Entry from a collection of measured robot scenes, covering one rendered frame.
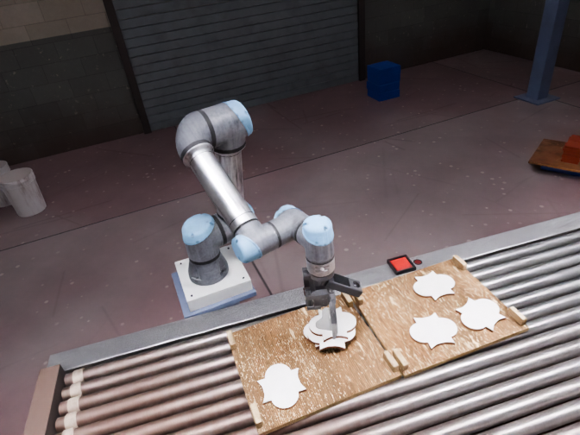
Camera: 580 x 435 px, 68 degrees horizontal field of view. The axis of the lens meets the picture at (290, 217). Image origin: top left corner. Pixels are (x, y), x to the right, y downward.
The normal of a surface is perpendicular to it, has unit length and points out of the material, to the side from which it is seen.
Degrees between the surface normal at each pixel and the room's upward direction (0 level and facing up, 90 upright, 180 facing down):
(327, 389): 0
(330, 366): 0
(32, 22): 90
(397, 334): 0
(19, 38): 90
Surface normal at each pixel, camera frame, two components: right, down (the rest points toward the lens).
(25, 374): -0.11, -0.82
